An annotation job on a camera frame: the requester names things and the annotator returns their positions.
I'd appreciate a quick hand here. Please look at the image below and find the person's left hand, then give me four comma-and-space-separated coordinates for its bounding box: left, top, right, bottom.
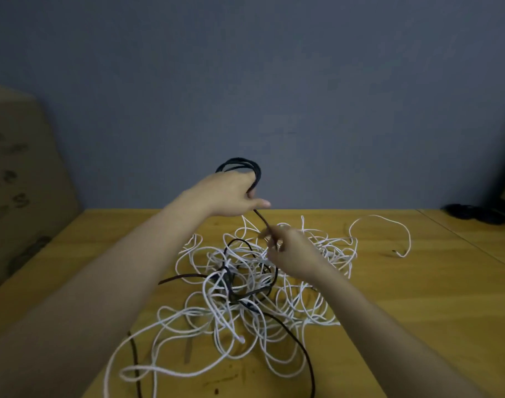
185, 170, 272, 219

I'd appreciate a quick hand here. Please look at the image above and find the person's right hand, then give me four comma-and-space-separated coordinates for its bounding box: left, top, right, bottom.
259, 225, 330, 284

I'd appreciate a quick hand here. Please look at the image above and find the tangle of white cables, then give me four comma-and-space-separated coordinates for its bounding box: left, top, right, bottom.
103, 213, 413, 398

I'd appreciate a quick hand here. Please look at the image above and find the person's left forearm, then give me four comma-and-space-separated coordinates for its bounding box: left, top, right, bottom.
0, 190, 208, 398

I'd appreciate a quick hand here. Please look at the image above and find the person's right forearm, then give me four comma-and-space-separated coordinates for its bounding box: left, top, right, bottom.
309, 265, 490, 398

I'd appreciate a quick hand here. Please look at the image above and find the plain brown cardboard box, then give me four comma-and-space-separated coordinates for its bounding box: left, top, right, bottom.
0, 81, 82, 295

